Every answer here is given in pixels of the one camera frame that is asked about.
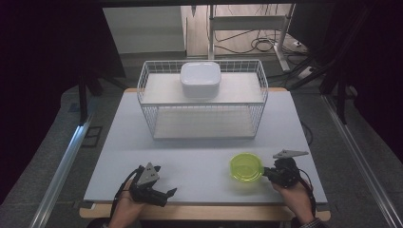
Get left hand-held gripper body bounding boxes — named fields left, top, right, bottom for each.
left=128, top=161, right=168, bottom=207

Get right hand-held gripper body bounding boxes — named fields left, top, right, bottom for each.
left=272, top=149, right=310, bottom=188

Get green translucent bowl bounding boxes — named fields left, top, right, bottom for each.
left=229, top=152, right=266, bottom=183

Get white wire shelf rack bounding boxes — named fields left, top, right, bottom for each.
left=136, top=59, right=270, bottom=141

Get white plastic container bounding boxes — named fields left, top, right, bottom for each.
left=180, top=61, right=222, bottom=99

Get person's right hand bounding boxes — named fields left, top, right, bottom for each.
left=271, top=180, right=316, bottom=223

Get person's left hand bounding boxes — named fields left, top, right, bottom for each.
left=108, top=180, right=147, bottom=226

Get black metal stand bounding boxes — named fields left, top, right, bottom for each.
left=318, top=71, right=350, bottom=125
left=77, top=71, right=106, bottom=125

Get white power strip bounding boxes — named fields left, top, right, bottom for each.
left=297, top=66, right=317, bottom=80

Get white cabinet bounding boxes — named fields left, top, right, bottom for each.
left=102, top=6, right=186, bottom=55

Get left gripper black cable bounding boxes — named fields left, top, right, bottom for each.
left=110, top=165, right=143, bottom=219

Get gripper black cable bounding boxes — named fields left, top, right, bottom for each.
left=110, top=165, right=143, bottom=219
left=297, top=167, right=317, bottom=219

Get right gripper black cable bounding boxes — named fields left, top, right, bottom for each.
left=297, top=167, right=317, bottom=219

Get black cable beside table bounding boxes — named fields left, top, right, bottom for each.
left=300, top=121, right=315, bottom=146

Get aluminium rail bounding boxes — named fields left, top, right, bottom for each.
left=320, top=94, right=403, bottom=228
left=29, top=113, right=96, bottom=228

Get black floor cables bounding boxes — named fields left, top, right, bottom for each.
left=214, top=28, right=307, bottom=57

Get white desk frame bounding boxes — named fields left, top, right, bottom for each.
left=207, top=4, right=293, bottom=72

